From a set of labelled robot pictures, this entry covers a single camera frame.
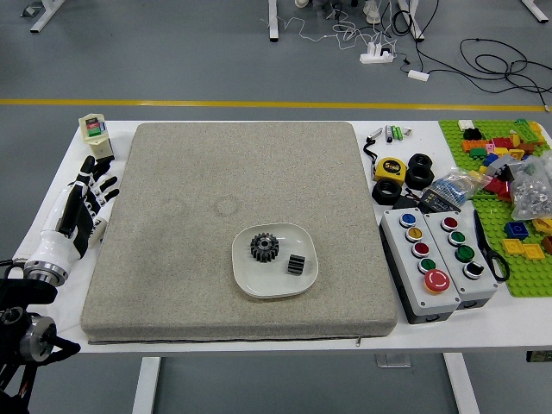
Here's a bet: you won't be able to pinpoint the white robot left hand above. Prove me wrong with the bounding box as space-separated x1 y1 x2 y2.
25 155 120 271

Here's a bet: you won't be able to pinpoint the big black gear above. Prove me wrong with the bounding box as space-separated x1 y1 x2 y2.
248 232 281 263

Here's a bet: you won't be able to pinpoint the small black gear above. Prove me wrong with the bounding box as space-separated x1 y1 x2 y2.
285 254 306 276

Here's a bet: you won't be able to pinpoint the big black nut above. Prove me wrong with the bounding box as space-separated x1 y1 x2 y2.
407 153 434 170
405 165 436 190
371 179 405 205

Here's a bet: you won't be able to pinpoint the five-button grey control box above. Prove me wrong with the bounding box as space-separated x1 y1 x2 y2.
378 208 461 325

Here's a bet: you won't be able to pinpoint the four-button grey control box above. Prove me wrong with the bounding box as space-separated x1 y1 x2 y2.
423 210 499 311

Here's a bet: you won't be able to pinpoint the white pipe with writing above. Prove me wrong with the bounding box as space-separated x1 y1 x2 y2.
91 216 109 248

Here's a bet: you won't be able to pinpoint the white table leg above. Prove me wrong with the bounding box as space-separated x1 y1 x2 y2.
443 353 480 414
131 356 162 414

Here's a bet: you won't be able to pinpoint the grey-brown mat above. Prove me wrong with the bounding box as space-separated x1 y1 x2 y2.
80 122 398 346

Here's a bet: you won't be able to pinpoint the white desk leg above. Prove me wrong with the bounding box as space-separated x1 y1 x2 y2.
520 0 551 23
267 0 284 42
29 0 66 34
397 0 426 42

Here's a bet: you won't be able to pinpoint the white square plate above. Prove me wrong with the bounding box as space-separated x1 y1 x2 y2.
231 222 319 299

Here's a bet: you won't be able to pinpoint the yellow tape measure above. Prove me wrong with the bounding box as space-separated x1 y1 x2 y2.
373 156 409 184

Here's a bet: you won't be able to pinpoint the black flat pouch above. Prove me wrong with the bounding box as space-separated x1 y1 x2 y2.
392 193 426 211

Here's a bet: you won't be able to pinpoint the white power strip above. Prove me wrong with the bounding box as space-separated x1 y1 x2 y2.
360 41 396 65

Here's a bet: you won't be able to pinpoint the black flat device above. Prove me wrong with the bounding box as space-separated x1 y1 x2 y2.
420 189 461 215

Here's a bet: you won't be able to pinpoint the clear bag of blue parts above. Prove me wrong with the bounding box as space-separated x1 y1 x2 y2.
424 167 492 206

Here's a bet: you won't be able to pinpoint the black scissors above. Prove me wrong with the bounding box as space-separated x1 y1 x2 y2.
473 210 511 284

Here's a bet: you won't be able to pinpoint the big red toy brick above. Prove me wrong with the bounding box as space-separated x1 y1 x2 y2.
485 176 512 199

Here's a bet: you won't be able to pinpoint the blue square toy brick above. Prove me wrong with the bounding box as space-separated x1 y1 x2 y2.
504 222 530 240

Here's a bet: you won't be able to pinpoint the green brick baseplate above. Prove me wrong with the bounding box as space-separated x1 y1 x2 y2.
437 118 552 298

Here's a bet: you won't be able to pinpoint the clear bag of metal nuts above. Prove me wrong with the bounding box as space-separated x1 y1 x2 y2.
508 150 552 221

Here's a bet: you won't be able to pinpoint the long green toy brick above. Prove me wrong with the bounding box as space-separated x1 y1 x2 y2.
512 118 540 143

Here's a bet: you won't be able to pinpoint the beige switch box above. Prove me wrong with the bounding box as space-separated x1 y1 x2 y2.
78 113 116 162

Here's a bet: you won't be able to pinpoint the white floor cables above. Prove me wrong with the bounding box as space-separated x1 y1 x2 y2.
260 0 400 52

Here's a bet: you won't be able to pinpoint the grey table bracket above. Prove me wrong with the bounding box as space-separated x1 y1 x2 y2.
374 353 413 369

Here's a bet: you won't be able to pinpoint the black floor cables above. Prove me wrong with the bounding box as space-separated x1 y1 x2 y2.
390 8 552 109

